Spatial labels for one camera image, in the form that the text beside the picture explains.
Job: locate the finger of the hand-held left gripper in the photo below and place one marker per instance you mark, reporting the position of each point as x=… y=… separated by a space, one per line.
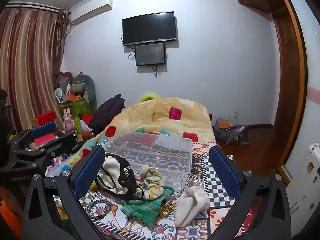
x=44 y=127
x=58 y=143

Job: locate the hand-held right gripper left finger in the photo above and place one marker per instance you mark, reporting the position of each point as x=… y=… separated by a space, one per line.
x=89 y=171

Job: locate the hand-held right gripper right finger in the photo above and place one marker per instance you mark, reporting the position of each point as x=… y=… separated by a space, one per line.
x=225 y=172

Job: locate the red box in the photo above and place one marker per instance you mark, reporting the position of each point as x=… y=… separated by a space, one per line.
x=44 y=118

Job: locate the pink box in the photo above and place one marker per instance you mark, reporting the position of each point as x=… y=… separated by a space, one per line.
x=44 y=139

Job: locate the colourful cartoon blanket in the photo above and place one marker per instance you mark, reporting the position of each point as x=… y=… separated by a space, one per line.
x=80 y=155

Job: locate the clear plastic bag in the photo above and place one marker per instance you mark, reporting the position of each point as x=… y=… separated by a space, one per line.
x=58 y=166

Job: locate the pink bunny toy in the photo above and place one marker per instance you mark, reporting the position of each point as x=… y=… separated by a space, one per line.
x=67 y=121

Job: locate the green bottle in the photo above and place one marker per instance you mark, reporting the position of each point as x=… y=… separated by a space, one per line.
x=78 y=125

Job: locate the red can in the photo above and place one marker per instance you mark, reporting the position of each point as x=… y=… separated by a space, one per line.
x=88 y=135

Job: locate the black and white beaded headband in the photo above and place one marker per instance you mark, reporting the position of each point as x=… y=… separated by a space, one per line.
x=98 y=208

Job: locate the grey backpack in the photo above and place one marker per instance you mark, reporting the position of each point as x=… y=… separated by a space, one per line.
x=231 y=133

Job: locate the green cardboard box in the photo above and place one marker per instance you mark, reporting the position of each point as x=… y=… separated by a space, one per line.
x=78 y=107

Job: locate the orange cloth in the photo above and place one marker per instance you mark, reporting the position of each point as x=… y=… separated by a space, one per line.
x=6 y=215

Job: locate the white sock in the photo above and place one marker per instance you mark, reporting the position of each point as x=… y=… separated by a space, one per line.
x=190 y=203

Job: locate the orange notebook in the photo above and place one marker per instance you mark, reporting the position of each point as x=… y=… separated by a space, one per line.
x=225 y=124

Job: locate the dark purple jacket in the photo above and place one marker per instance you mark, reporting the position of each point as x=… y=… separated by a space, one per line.
x=107 y=112

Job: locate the grey plush shark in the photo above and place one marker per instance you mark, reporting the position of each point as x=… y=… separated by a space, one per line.
x=86 y=87

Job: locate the yellow floral cloth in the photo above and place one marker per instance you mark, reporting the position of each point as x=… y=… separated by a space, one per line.
x=150 y=177

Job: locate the brown striped curtain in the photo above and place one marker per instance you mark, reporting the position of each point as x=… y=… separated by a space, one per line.
x=27 y=67

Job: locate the green knitted cloth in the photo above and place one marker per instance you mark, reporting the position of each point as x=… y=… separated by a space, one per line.
x=143 y=207

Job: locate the clear plastic storage box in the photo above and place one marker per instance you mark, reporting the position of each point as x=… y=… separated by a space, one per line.
x=160 y=152

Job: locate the gold hair clip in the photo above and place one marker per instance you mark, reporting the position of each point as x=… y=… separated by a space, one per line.
x=167 y=211

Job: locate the yellow blanket with red squares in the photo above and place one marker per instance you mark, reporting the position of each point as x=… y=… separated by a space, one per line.
x=150 y=117

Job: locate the white cabinet with stickers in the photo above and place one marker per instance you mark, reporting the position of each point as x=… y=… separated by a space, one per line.
x=305 y=187

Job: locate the yellow-green plush toy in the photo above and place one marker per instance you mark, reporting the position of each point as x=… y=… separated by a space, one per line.
x=148 y=97

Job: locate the white air conditioner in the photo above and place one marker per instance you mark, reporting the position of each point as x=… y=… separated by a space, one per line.
x=91 y=8

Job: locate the white wall socket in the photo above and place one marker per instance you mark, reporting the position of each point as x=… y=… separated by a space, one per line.
x=235 y=114

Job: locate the brown wooden door frame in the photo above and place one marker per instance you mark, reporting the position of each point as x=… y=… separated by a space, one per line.
x=290 y=80

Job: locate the white curtain rail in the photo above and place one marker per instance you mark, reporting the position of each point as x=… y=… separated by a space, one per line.
x=32 y=6

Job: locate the small black wall monitor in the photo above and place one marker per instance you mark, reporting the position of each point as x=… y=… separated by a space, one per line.
x=150 y=54

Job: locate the large black wall television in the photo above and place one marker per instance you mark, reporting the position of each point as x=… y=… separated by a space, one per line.
x=148 y=28

